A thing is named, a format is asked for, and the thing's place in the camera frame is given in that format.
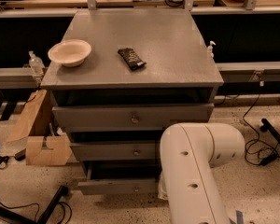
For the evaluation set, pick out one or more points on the clear sanitizer bottle left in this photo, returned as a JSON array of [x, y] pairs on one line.
[[36, 64]]

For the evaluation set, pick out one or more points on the white pump bottle right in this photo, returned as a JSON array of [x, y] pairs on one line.
[[210, 48]]

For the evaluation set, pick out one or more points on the white bowl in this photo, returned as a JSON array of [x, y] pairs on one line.
[[70, 53]]

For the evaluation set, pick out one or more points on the black stand leg right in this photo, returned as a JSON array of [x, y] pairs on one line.
[[267, 126]]

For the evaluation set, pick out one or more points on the grey bottom drawer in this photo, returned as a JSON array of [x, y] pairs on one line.
[[120, 177]]

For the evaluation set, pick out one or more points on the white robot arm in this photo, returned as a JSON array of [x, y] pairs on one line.
[[188, 151]]

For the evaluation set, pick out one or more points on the grey drawer cabinet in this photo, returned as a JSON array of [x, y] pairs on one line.
[[179, 69]]

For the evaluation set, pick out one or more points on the grey top drawer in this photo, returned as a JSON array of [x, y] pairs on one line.
[[105, 118]]

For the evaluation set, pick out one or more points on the black snack bar wrapper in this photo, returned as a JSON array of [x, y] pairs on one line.
[[131, 58]]

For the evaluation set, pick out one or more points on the brown cardboard box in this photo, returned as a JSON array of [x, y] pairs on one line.
[[41, 146]]

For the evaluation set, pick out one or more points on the grey middle drawer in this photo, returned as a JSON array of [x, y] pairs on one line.
[[116, 151]]

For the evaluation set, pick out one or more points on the black power adapter left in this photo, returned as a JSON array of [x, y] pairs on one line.
[[19, 156]]

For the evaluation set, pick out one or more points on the grey drawer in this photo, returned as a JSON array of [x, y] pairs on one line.
[[105, 118], [116, 151], [120, 177]]

